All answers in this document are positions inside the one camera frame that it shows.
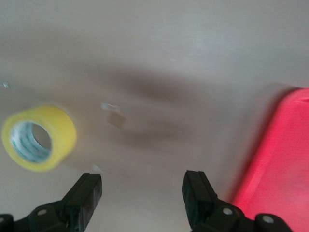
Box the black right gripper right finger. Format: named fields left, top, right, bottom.
left=182, top=170, right=254, bottom=232

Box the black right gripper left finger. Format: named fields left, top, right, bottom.
left=13, top=172, right=103, bottom=232

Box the yellow tape roll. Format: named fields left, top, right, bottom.
left=1, top=105, right=78, bottom=173

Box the brown tape patch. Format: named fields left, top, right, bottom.
left=107, top=111, right=126, bottom=129

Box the red plastic tray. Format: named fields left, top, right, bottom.
left=228, top=87, right=309, bottom=232

